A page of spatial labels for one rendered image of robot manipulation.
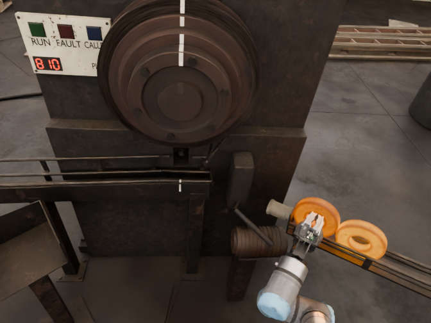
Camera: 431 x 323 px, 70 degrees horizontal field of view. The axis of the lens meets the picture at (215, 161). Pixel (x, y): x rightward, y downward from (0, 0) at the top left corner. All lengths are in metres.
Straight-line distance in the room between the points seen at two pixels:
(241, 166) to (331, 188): 1.32
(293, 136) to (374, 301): 1.09
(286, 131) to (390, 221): 1.33
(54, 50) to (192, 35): 0.47
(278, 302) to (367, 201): 1.57
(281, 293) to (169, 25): 0.78
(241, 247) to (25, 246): 0.77
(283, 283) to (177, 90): 0.62
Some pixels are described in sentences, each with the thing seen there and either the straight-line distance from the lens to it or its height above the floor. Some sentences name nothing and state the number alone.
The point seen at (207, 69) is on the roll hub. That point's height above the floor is 1.21.
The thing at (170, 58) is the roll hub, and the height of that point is 1.24.
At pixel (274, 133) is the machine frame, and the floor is 0.87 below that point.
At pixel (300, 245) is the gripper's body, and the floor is 0.75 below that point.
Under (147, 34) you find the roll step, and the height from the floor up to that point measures 1.27.
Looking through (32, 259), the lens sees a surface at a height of 0.60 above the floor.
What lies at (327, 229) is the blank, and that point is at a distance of 1.16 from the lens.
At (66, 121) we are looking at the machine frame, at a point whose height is 0.87.
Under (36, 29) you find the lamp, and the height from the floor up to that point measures 1.20.
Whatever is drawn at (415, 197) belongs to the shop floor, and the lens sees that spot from 2.67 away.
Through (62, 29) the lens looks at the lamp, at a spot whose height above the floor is 1.21.
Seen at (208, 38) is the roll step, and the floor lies 1.27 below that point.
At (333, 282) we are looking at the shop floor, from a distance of 1.93.
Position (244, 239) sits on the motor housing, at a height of 0.52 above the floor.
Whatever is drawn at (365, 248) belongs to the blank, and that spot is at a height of 0.70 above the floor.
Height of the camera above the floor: 1.57
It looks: 43 degrees down
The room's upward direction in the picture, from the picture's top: 7 degrees clockwise
